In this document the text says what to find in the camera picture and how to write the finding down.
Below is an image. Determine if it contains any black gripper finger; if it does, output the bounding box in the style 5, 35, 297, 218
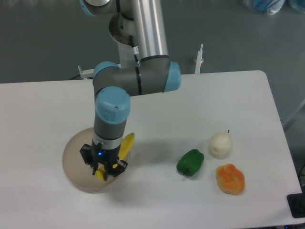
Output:
80, 144, 98, 176
104, 160, 128, 181

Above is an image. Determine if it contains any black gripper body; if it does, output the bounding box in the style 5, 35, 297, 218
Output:
91, 143, 120, 171

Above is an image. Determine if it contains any yellow banana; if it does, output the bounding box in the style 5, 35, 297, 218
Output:
94, 133, 135, 180

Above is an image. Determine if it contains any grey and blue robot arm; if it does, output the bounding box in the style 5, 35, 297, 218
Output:
80, 0, 181, 179

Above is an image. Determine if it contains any beige round plate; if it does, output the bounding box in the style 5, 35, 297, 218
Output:
62, 127, 121, 193

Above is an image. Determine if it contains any green bell pepper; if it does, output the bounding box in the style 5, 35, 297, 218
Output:
176, 149, 204, 177

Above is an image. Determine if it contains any white pear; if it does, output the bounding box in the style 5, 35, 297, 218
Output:
208, 130, 232, 159

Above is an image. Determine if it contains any orange bread roll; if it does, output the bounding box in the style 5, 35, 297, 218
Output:
215, 164, 245, 195

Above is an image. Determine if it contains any black device at table edge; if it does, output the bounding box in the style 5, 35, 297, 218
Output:
286, 193, 305, 219

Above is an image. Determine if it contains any blue plastic bag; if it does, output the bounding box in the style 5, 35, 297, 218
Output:
243, 0, 285, 16

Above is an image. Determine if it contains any clear plastic bag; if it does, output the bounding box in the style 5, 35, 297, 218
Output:
288, 0, 305, 13

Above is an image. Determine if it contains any white metal frame bracket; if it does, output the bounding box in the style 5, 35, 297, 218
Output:
78, 65, 94, 79

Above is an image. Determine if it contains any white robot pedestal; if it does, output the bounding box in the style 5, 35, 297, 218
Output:
109, 13, 140, 68

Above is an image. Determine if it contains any white table leg post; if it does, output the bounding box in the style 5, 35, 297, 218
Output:
194, 44, 204, 74

